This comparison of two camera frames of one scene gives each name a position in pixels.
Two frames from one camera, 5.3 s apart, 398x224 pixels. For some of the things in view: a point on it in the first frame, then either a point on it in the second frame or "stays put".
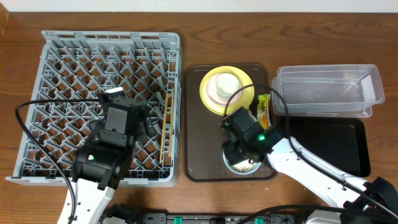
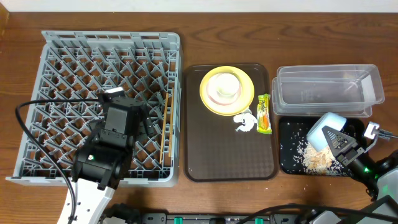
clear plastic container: x=327 y=90 stays put
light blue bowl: x=242 y=167 -> x=316 y=138
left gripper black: x=123 y=102 stays put
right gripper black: x=232 y=149 -> x=347 y=152
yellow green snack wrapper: x=263 y=111 stays put
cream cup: x=227 y=84 stays put
